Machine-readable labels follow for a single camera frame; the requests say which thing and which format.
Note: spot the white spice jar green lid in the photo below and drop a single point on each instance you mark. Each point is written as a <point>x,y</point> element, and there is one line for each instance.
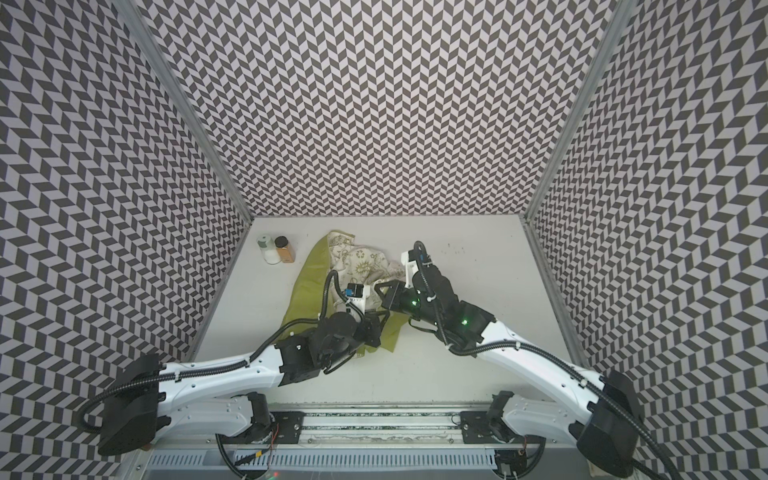
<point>268,249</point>

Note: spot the aluminium right corner post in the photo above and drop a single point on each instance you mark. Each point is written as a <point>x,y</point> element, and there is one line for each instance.
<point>615,29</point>

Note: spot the aluminium corner post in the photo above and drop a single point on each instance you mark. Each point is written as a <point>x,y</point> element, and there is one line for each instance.
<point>615,29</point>
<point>141,34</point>

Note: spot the orange spice jar black lid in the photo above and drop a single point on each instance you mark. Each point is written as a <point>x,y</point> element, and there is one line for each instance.
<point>284,249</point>

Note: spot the metal base rail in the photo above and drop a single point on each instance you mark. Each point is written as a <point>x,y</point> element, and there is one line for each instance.
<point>380,426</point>

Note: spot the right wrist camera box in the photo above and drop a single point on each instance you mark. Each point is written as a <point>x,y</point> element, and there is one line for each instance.
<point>413,260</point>

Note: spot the green and cream printed jacket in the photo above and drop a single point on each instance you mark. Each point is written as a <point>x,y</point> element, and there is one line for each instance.
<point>354,263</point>

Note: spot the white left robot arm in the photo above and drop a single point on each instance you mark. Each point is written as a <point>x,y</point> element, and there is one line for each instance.
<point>225,397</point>

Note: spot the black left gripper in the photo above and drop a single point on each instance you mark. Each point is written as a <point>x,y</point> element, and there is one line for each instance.
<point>372,323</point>

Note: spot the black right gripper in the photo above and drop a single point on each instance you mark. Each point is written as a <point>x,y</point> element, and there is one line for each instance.
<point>393,294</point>

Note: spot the aluminium left corner post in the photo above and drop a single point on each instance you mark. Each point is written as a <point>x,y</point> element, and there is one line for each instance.
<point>141,34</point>

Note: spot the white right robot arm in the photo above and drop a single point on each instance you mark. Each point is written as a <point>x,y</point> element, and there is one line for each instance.
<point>598,414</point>

